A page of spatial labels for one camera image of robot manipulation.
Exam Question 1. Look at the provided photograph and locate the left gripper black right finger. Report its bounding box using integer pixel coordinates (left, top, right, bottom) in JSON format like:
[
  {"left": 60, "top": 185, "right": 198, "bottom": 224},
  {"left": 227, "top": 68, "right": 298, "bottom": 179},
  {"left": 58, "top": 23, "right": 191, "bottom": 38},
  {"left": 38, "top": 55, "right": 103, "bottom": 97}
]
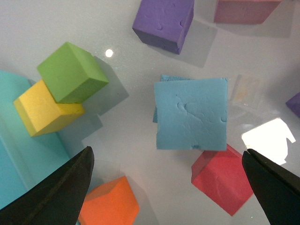
[{"left": 242, "top": 149, "right": 300, "bottom": 225}]

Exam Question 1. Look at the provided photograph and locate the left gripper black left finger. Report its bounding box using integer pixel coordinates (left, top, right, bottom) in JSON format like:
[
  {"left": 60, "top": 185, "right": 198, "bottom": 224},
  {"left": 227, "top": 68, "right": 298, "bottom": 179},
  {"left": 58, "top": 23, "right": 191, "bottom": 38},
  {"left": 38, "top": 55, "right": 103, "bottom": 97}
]
[{"left": 0, "top": 146, "right": 94, "bottom": 225}]

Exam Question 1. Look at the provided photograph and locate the light blue foam block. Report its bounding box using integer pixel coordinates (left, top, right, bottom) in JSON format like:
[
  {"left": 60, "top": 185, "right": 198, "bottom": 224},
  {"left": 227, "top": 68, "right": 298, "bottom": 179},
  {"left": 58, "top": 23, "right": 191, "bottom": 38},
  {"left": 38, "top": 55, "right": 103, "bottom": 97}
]
[{"left": 153, "top": 75, "right": 228, "bottom": 151}]

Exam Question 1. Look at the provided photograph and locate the teal plastic bin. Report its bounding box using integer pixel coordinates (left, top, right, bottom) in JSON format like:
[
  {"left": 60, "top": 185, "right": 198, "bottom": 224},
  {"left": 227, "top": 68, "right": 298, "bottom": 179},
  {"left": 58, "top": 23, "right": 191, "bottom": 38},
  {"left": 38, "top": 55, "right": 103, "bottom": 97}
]
[{"left": 0, "top": 71, "right": 69, "bottom": 208}]

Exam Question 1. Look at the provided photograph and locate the left orange foam block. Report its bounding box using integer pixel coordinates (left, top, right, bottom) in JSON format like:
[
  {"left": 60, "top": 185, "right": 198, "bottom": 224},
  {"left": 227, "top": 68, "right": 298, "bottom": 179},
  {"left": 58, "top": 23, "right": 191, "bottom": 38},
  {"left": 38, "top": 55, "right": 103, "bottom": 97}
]
[{"left": 78, "top": 176, "right": 140, "bottom": 225}]

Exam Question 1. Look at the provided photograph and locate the red foam block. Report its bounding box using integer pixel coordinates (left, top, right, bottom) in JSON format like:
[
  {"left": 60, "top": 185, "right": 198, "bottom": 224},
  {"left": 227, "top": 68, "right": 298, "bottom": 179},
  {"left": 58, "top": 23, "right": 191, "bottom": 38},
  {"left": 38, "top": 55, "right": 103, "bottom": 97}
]
[{"left": 191, "top": 145, "right": 253, "bottom": 216}]

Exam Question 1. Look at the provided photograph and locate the near purple foam block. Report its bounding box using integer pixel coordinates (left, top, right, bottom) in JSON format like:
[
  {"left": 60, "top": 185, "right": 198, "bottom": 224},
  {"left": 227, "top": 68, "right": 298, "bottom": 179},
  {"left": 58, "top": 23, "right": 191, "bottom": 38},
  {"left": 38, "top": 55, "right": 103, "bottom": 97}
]
[{"left": 285, "top": 93, "right": 300, "bottom": 117}]

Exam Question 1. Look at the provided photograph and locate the purple foam block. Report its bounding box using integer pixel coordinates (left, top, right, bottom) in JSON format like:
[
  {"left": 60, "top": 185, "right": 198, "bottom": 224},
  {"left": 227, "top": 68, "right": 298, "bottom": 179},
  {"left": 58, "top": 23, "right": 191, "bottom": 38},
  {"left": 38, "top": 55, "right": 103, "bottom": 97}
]
[
  {"left": 285, "top": 93, "right": 300, "bottom": 117},
  {"left": 132, "top": 0, "right": 195, "bottom": 54}
]

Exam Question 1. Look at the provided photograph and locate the yellow foam block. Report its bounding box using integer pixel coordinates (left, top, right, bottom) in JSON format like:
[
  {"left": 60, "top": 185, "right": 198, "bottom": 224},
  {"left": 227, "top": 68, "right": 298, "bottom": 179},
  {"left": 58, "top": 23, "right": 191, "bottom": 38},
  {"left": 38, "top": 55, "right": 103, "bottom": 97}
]
[{"left": 14, "top": 80, "right": 85, "bottom": 137}]

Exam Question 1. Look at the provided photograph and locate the clear tape piece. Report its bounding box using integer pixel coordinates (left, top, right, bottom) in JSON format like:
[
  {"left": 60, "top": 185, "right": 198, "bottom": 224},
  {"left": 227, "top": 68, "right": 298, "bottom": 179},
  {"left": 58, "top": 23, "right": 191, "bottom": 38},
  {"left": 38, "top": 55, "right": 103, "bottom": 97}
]
[{"left": 230, "top": 75, "right": 265, "bottom": 109}]

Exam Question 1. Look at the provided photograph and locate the green foam block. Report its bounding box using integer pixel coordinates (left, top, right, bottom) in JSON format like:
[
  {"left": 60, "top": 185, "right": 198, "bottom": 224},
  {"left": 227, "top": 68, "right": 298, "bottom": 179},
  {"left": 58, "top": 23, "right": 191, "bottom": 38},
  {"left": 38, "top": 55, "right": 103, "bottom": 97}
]
[{"left": 37, "top": 42, "right": 109, "bottom": 103}]

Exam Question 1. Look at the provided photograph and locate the pink foam block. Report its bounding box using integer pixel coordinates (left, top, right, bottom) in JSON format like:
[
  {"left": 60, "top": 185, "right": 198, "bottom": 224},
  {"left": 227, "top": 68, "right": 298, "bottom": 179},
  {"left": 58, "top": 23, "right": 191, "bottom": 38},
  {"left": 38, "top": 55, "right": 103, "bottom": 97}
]
[{"left": 214, "top": 0, "right": 281, "bottom": 24}]

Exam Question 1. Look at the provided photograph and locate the far purple foam block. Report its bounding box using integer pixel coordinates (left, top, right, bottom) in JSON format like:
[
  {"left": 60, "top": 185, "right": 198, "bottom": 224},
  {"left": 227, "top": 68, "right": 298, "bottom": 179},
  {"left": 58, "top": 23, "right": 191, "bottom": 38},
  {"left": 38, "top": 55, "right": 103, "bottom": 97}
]
[{"left": 132, "top": 0, "right": 195, "bottom": 54}]

